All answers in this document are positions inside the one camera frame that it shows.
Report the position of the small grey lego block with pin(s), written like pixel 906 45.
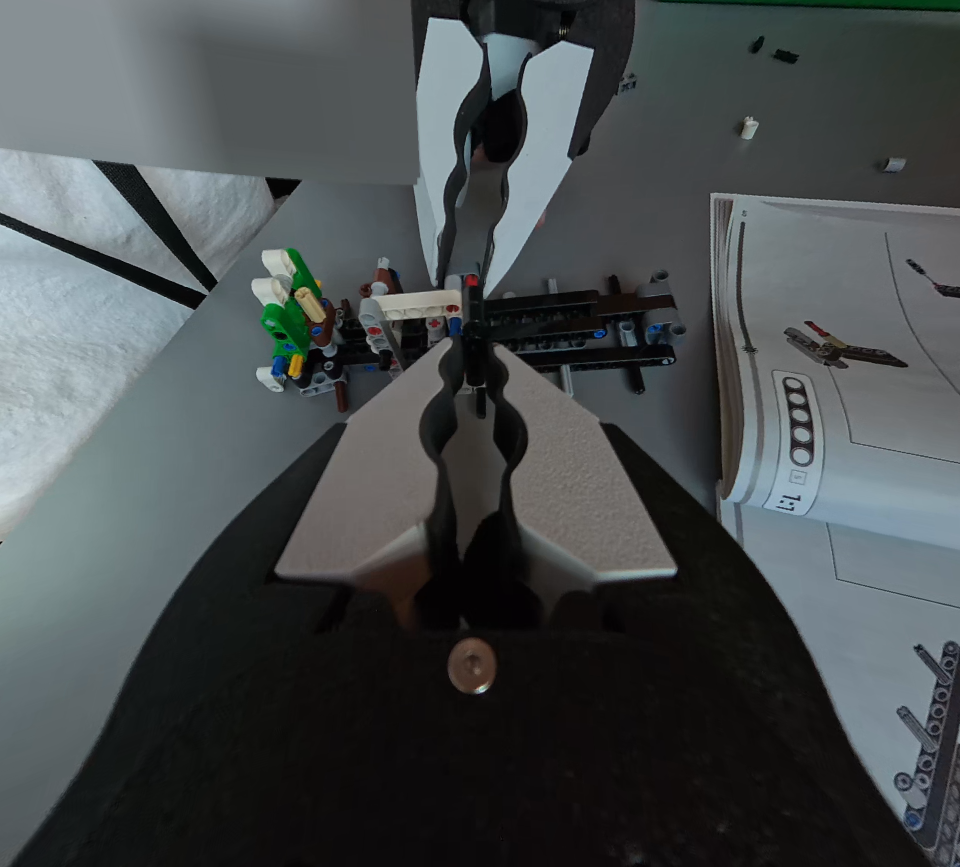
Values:
pixel 628 84

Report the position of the black lego piece with red axle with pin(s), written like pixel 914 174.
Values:
pixel 472 357

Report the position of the small black lego connector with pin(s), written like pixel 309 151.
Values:
pixel 785 55

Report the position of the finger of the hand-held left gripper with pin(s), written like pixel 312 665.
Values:
pixel 439 102
pixel 555 109

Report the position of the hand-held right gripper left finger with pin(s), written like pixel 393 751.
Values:
pixel 352 499

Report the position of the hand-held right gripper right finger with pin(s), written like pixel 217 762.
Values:
pixel 592 499

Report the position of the small white lego piece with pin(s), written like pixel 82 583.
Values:
pixel 748 127

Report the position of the multicoloured lego model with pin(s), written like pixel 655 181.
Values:
pixel 416 301

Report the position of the lego instruction booklet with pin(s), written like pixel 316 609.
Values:
pixel 825 282

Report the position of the white garment with black stripes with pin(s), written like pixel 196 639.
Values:
pixel 75 357

